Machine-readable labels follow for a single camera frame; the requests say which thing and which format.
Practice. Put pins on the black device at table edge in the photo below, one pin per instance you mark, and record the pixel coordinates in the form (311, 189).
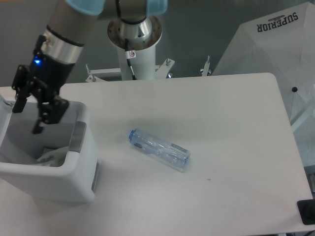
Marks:
(307, 211)

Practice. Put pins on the white Superior umbrella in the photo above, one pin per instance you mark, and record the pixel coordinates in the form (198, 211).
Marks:
(283, 44)

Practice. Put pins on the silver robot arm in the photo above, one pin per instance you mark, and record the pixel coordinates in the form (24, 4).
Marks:
(72, 22)

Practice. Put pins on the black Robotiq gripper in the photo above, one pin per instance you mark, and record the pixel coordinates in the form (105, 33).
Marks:
(43, 79)

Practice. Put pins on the clear plastic water bottle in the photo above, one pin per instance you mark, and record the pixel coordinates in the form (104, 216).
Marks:
(170, 153)

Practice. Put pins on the white trash can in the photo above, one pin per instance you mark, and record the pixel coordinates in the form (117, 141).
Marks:
(75, 180)

